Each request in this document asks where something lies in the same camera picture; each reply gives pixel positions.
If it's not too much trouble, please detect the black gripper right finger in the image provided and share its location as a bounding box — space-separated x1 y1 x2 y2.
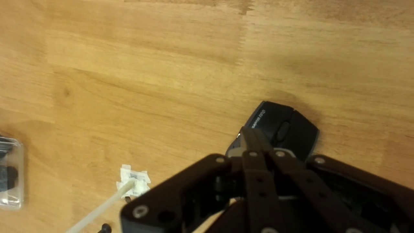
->
270 148 414 233

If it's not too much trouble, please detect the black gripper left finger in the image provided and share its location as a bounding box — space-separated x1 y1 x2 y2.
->
120 128 283 233

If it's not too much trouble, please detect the black computer mouse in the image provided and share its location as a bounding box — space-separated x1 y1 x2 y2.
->
244 101 319 161

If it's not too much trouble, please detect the white crumpled paper label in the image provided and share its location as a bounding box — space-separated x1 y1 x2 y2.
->
116 165 151 198

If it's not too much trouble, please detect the clear bag with black parts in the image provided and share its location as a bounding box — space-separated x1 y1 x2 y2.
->
0 136 24 210

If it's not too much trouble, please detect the white cable tie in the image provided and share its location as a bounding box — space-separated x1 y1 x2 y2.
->
66 180 134 233

